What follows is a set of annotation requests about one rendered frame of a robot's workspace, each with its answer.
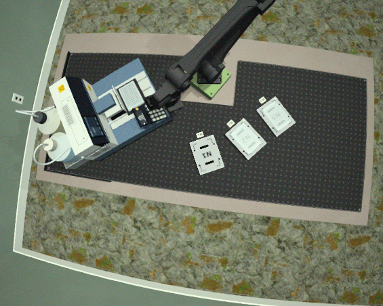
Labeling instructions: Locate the white plastic bottle with dark cap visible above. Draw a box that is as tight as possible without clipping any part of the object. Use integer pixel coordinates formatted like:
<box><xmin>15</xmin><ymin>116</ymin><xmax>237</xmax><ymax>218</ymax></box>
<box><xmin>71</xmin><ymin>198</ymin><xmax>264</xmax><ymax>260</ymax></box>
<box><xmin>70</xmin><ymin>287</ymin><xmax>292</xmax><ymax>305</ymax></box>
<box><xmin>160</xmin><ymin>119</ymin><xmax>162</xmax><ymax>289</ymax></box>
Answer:
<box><xmin>33</xmin><ymin>108</ymin><xmax>66</xmax><ymax>136</ymax></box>

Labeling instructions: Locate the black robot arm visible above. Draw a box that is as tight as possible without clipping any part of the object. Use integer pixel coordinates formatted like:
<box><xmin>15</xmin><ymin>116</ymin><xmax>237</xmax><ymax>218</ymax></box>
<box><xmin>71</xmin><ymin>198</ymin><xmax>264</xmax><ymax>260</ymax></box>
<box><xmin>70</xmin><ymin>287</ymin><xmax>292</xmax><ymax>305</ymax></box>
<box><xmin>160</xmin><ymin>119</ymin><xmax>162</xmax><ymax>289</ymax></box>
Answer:
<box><xmin>145</xmin><ymin>0</ymin><xmax>276</xmax><ymax>111</ymax></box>

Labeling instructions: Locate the white microplate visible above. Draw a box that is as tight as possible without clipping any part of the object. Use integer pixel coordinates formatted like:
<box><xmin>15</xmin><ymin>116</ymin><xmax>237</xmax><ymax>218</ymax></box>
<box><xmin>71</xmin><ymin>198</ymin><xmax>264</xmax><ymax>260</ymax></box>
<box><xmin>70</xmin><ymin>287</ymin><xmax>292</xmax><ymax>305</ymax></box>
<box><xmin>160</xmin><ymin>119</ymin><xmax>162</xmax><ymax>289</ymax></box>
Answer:
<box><xmin>262</xmin><ymin>101</ymin><xmax>291</xmax><ymax>131</ymax></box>
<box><xmin>231</xmin><ymin>123</ymin><xmax>262</xmax><ymax>154</ymax></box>
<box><xmin>119</xmin><ymin>81</ymin><xmax>144</xmax><ymax>111</ymax></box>

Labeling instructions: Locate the blue and white plate washer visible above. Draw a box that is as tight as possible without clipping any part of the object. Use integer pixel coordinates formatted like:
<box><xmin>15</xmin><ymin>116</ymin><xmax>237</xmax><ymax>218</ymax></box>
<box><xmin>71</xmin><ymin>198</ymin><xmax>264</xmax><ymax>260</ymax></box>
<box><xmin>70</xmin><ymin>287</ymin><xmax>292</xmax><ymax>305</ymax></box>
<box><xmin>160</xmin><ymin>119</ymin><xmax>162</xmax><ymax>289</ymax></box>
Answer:
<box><xmin>49</xmin><ymin>58</ymin><xmax>172</xmax><ymax>161</ymax></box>

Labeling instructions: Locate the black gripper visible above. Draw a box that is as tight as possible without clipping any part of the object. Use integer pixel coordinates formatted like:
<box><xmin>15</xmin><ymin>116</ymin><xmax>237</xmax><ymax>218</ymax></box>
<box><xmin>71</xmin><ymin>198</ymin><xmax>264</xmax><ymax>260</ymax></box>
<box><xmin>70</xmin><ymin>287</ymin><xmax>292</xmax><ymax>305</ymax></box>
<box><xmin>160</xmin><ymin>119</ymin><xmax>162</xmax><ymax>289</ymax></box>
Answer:
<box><xmin>164</xmin><ymin>96</ymin><xmax>184</xmax><ymax>113</ymax></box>

